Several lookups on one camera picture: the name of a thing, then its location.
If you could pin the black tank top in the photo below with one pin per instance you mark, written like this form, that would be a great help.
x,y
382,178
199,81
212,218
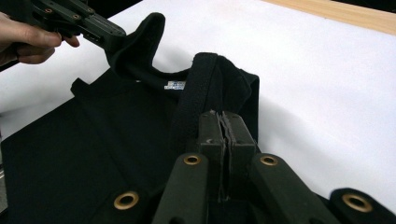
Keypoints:
x,y
93,140

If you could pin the white table cover sheet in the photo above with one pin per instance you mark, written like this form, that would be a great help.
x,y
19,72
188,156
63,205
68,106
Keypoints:
x,y
311,77

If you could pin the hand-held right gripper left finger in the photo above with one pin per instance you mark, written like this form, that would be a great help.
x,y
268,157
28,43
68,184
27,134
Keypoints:
x,y
213,133

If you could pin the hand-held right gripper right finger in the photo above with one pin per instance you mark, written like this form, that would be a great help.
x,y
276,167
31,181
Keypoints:
x,y
239,133

